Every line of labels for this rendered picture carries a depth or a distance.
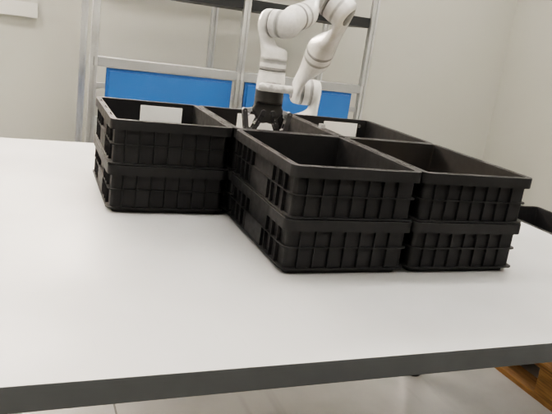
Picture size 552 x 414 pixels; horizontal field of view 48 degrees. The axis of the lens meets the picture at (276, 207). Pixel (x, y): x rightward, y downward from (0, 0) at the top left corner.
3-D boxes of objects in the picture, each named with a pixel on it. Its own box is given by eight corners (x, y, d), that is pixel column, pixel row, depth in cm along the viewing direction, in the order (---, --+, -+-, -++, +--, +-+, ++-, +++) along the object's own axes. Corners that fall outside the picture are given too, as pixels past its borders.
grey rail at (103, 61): (88, 63, 343) (88, 54, 342) (357, 92, 409) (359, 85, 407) (89, 65, 335) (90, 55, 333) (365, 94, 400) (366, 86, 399)
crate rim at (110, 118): (94, 103, 181) (95, 95, 180) (195, 112, 192) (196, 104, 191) (110, 129, 145) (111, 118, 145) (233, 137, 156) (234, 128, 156)
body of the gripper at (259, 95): (282, 87, 170) (277, 121, 172) (251, 84, 167) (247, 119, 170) (289, 90, 163) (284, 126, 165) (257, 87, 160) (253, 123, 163)
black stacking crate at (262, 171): (230, 175, 159) (235, 131, 156) (334, 180, 170) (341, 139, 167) (287, 224, 123) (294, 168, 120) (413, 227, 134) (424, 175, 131)
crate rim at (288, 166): (233, 137, 156) (234, 128, 156) (340, 145, 167) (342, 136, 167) (292, 177, 121) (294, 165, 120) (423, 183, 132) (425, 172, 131)
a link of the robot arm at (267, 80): (259, 91, 157) (262, 66, 156) (250, 86, 168) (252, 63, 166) (293, 95, 160) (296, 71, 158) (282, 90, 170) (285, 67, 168)
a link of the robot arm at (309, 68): (305, 38, 203) (333, 41, 204) (287, 87, 227) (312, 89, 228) (305, 60, 199) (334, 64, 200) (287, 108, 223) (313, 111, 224)
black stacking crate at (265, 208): (224, 216, 162) (229, 171, 159) (328, 218, 173) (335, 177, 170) (278, 276, 126) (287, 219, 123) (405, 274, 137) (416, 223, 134)
